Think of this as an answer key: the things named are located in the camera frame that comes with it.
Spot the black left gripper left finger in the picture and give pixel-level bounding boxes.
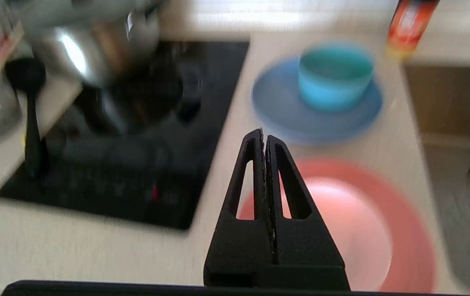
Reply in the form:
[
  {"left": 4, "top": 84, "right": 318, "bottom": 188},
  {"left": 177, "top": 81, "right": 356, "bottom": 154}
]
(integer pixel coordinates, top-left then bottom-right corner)
[{"left": 204, "top": 128, "right": 277, "bottom": 287}]

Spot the large pink plate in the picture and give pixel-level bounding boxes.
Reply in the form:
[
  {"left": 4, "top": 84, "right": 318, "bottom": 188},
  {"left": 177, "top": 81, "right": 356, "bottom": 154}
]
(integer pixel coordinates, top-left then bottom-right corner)
[{"left": 237, "top": 158, "right": 437, "bottom": 294}]

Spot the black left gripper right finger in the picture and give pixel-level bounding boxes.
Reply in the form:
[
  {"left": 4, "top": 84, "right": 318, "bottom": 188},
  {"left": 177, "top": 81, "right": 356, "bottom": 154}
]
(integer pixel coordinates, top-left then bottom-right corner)
[{"left": 266, "top": 135, "right": 350, "bottom": 290}]

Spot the black induction cooktop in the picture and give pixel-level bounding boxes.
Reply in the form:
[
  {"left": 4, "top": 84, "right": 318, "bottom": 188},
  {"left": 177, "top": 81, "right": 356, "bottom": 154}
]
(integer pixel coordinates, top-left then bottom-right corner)
[{"left": 0, "top": 39, "right": 250, "bottom": 231}]

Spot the yellow-capped dish soap bottle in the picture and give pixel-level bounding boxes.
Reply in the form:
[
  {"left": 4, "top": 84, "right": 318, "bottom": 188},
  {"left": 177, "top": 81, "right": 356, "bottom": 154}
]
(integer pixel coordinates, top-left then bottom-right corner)
[{"left": 385, "top": 0, "right": 441, "bottom": 58}]

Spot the steel pot with black handle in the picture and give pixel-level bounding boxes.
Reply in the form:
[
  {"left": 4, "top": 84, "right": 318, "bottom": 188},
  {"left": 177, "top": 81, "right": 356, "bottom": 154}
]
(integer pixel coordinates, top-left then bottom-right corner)
[{"left": 30, "top": 0, "right": 161, "bottom": 88}]

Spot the stainless steel sink basin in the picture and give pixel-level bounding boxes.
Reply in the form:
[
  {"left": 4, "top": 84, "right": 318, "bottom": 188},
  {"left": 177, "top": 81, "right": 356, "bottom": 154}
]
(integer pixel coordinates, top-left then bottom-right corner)
[{"left": 403, "top": 64, "right": 470, "bottom": 288}]

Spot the blue plate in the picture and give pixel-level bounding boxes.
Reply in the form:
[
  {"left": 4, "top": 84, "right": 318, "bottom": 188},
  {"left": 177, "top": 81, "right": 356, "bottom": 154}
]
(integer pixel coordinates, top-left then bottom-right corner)
[{"left": 251, "top": 55, "right": 383, "bottom": 145}]

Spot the teal bowl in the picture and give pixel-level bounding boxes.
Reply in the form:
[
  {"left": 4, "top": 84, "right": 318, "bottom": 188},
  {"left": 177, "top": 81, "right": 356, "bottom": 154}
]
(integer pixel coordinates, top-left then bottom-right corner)
[{"left": 299, "top": 43, "right": 375, "bottom": 112}]

